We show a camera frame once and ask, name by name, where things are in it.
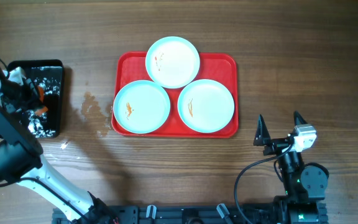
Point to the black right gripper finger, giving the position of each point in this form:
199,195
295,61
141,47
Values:
298,119
262,136

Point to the white plate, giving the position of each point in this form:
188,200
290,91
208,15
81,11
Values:
205,106
141,107
172,62

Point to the white plate top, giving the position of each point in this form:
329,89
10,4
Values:
172,62

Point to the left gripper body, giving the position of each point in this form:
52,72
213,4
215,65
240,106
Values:
30,94

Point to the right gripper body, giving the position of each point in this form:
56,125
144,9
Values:
278,145

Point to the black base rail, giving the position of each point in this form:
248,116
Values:
197,214

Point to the red plastic tray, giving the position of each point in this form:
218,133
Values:
215,66

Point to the black rectangular water tray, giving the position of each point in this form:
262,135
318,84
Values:
50,76

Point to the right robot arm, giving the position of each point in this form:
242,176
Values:
304,184

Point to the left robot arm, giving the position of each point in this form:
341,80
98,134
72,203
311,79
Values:
21,156

